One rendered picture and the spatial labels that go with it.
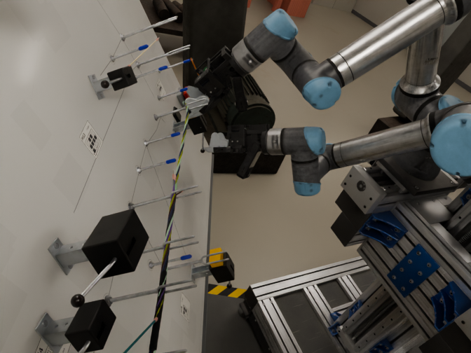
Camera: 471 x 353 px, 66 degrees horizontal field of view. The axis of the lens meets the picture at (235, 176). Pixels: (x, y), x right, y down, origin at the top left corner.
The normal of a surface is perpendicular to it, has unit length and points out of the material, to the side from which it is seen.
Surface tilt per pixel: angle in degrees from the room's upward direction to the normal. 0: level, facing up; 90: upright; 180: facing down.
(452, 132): 88
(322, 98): 90
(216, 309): 0
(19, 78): 54
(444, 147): 88
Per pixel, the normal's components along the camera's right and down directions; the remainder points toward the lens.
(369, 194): -0.86, 0.07
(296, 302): 0.30, -0.73
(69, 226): 0.95, -0.26
